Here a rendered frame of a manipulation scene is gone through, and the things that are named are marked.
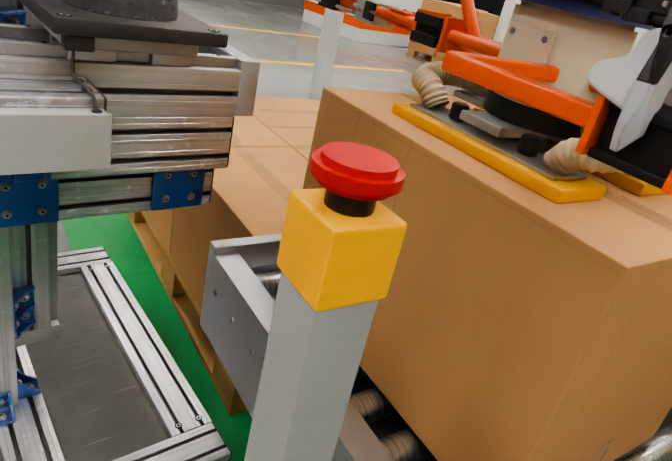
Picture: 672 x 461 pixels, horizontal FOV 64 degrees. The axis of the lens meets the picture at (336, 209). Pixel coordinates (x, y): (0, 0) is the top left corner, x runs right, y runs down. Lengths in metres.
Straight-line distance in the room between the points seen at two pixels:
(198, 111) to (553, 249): 0.54
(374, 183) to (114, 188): 0.61
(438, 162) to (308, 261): 0.38
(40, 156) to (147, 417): 0.75
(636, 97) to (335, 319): 0.28
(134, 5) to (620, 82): 0.58
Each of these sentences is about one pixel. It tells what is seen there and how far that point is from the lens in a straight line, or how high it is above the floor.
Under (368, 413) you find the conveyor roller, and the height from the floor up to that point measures 0.54.
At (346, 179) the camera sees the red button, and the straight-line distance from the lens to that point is 0.36.
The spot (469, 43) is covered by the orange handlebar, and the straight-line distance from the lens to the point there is 0.96.
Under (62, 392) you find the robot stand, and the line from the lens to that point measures 1.36.
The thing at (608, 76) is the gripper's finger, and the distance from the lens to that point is 0.48.
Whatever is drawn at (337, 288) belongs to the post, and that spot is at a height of 0.95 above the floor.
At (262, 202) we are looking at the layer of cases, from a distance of 1.45.
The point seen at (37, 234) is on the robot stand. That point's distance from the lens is 1.16.
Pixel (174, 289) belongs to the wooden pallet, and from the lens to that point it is 1.92.
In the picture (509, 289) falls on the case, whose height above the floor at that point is 0.86.
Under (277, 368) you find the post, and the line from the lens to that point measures 0.48.
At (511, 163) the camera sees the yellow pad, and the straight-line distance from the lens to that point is 0.74.
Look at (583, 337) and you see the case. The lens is 0.64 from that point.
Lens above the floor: 1.16
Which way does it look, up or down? 24 degrees down
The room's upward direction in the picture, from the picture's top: 13 degrees clockwise
